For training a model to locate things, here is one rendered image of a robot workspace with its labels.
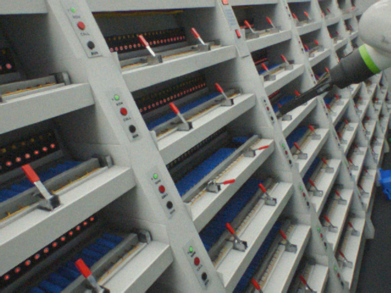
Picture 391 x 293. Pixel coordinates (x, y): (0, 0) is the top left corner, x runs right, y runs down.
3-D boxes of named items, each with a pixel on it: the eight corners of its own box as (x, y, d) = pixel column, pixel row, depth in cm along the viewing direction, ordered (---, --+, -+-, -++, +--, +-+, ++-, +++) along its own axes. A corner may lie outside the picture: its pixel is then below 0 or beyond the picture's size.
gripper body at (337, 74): (343, 59, 98) (316, 76, 104) (338, 64, 92) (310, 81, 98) (356, 79, 98) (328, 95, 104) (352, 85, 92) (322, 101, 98)
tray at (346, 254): (365, 224, 190) (365, 204, 185) (349, 298, 144) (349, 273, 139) (328, 218, 201) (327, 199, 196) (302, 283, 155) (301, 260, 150)
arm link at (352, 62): (376, 79, 88) (379, 73, 95) (353, 44, 88) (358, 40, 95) (354, 91, 92) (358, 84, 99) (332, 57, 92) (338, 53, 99)
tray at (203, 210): (275, 149, 125) (273, 127, 122) (195, 236, 79) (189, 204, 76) (230, 146, 136) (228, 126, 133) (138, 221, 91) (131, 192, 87)
